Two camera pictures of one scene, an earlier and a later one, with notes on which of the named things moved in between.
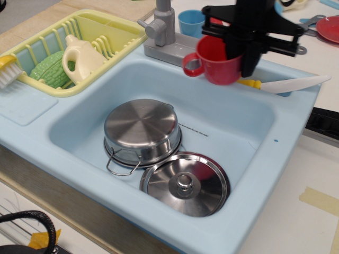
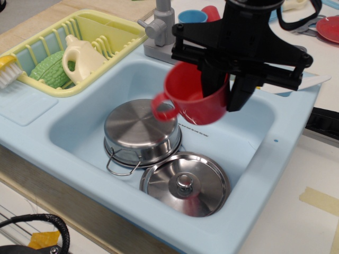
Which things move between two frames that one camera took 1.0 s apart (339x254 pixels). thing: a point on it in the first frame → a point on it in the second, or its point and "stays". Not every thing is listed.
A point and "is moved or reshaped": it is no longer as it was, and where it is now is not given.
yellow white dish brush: x=10 y=70 stays
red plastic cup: x=211 y=52 is moved or reshaped
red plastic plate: x=329 y=27 stays
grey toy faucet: x=168 y=45 stays
